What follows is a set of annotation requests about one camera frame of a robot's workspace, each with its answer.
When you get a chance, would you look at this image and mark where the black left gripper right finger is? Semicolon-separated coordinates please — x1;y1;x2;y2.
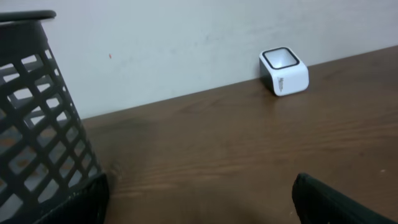
292;173;397;224

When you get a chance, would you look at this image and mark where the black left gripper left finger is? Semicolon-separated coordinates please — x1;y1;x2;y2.
34;173;109;224

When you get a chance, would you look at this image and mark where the white barcode scanner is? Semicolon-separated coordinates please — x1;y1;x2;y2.
259;47;309;96

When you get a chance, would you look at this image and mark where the grey plastic mesh basket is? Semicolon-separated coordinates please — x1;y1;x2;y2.
1;10;104;223

